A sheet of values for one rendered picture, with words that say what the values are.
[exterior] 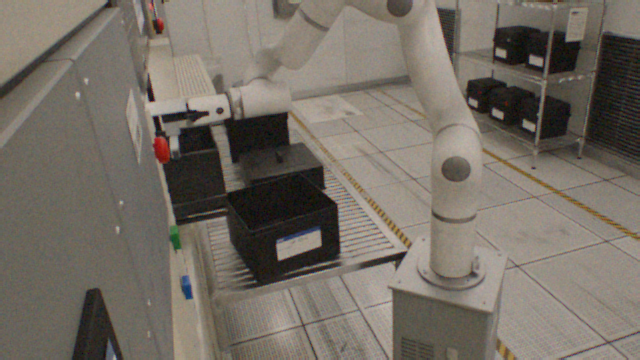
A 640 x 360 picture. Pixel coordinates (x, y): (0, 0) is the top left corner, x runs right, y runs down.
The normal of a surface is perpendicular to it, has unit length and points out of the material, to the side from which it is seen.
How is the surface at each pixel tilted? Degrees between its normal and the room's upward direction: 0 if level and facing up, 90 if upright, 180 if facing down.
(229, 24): 90
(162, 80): 90
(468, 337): 90
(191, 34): 90
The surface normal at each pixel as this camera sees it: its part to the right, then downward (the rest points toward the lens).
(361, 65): 0.31, 0.40
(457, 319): -0.45, 0.41
